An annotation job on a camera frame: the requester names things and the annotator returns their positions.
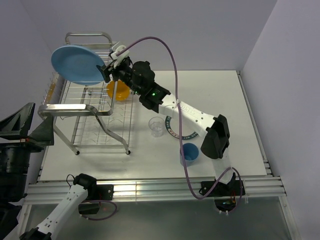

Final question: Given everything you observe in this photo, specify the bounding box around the aluminium rail frame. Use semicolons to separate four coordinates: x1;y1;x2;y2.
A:
18;70;297;240

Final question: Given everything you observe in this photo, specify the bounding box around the yellow bowl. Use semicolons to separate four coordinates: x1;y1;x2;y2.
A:
106;80;131;101

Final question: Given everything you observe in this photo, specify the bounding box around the blue plastic cup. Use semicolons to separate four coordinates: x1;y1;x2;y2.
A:
182;143;199;167

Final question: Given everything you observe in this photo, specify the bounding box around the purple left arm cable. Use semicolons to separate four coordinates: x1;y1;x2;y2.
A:
65;174;118;222

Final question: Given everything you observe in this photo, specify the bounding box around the blue plastic plate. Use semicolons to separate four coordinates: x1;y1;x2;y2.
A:
51;44;105;86

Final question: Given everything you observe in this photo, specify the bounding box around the clear glass tumbler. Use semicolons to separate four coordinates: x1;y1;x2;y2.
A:
148;117;165;138

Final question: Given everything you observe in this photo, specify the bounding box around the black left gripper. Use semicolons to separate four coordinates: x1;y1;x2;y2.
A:
0;101;55;197

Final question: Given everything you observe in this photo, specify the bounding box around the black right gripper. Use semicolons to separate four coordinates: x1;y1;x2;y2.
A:
94;59;142;97

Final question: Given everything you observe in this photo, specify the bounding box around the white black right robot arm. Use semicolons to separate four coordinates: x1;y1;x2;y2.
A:
95;57;234;195

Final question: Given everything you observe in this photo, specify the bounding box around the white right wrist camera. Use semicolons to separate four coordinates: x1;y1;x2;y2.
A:
109;41;130;69

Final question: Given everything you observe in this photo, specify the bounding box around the white plate green rim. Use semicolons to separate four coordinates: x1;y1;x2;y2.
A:
164;114;201;141

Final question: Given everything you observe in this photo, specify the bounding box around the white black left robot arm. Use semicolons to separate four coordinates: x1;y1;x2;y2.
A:
0;102;98;240

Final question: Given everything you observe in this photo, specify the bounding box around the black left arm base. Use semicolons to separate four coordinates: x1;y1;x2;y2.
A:
78;184;115;218

